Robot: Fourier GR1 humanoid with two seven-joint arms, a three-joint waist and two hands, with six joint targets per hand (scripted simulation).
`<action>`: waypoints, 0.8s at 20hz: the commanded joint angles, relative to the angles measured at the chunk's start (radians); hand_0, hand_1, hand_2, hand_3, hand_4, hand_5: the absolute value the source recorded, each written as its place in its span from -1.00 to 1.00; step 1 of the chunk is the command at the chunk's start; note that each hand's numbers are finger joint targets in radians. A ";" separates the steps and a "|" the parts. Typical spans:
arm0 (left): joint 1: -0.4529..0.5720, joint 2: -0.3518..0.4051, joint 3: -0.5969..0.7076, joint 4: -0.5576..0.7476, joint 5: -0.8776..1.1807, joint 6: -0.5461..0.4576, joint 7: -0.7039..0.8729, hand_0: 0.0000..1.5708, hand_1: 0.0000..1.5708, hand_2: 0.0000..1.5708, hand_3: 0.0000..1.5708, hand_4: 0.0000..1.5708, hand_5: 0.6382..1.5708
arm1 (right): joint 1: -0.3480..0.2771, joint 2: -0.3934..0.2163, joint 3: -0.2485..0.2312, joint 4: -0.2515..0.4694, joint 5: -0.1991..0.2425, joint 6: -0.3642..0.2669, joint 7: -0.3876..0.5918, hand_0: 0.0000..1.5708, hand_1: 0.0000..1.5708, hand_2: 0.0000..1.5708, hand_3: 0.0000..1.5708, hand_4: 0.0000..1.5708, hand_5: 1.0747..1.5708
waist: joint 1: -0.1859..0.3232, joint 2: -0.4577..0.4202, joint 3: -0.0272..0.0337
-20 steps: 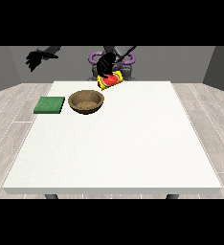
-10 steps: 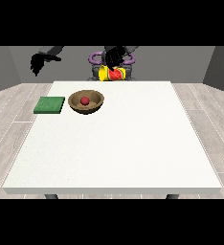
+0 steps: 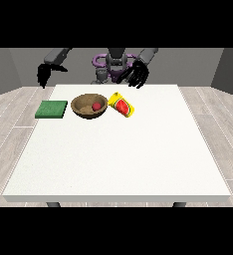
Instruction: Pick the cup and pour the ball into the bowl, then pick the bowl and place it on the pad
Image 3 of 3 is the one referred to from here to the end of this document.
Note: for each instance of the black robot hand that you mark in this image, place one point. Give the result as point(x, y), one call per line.
point(43, 72)
point(136, 73)

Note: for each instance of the brown wooden bowl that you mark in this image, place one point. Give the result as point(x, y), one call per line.
point(86, 107)

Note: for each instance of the green square pad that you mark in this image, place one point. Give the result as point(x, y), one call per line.
point(51, 109)

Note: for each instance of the small red ball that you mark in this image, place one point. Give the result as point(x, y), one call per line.
point(96, 106)

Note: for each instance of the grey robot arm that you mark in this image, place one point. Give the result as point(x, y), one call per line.
point(57, 56)
point(147, 54)

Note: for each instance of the grey robot trunk purple rings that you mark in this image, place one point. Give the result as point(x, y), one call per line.
point(112, 63)

